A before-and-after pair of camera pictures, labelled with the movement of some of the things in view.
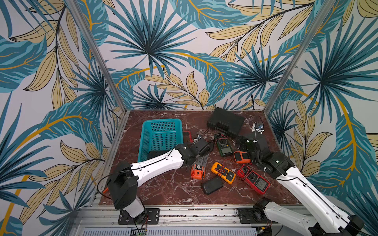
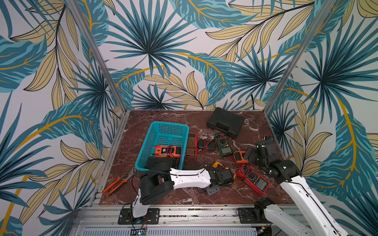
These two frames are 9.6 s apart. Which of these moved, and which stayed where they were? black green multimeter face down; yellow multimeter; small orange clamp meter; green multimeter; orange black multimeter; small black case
Moved: black green multimeter face down; orange black multimeter
Stayed: small orange clamp meter; small black case; yellow multimeter; green multimeter
